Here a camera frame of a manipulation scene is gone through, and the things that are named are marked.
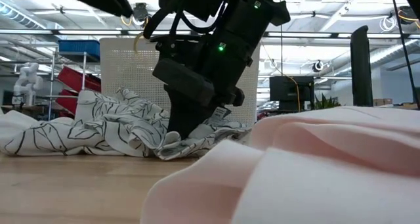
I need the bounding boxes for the black looped cable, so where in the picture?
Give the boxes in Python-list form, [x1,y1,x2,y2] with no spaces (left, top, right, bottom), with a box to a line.
[142,0,229,41]

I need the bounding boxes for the pale pink cloth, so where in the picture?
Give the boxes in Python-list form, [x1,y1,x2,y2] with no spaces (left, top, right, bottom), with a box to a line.
[139,105,420,224]

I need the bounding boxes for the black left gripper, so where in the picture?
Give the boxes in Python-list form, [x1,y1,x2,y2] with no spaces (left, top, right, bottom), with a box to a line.
[152,33,254,141]

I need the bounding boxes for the orange hanging cable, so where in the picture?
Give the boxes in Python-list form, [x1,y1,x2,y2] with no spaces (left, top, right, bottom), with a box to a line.
[261,45,302,113]

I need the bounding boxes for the yellow ceiling cable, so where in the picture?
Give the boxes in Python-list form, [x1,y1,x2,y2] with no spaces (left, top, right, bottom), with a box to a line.
[119,14,146,53]

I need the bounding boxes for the black ceiling cable reel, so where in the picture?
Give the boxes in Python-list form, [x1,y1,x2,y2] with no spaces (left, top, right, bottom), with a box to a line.
[311,59,325,73]
[133,2,151,23]
[387,5,419,26]

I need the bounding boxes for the black computer monitor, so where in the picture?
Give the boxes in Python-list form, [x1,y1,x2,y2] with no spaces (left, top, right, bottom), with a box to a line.
[269,75,315,112]

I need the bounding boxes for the red storage bin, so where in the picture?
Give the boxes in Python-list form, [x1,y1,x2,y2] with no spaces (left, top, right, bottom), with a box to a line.
[57,65,102,93]
[54,89,79,116]

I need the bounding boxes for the metal shelf rack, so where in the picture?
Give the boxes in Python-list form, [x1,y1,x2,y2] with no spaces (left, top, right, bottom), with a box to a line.
[47,48,101,122]

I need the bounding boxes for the white paper tag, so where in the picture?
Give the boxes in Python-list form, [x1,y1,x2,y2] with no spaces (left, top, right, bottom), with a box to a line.
[212,106,232,123]

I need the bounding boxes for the thin black slanted pole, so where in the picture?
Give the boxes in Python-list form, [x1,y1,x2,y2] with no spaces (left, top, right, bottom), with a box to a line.
[389,0,420,110]

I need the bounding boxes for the white perforated laundry basket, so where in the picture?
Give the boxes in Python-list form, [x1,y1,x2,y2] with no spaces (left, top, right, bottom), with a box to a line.
[99,37,262,126]

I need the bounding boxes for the thin black hanging cable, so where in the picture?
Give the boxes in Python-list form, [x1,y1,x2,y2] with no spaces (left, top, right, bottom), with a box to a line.
[279,23,284,76]

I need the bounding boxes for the white black leaf-print cloth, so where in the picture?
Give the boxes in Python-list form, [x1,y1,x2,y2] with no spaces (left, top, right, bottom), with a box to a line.
[1,87,252,162]

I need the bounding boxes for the wooden desk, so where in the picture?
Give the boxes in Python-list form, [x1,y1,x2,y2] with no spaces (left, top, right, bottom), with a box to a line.
[392,102,420,110]

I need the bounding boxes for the blue storage bin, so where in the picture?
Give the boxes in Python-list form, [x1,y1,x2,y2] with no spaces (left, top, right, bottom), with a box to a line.
[58,39,101,62]

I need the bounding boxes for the green potted plant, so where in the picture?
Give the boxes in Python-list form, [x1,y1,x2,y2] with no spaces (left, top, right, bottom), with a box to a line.
[314,93,342,110]

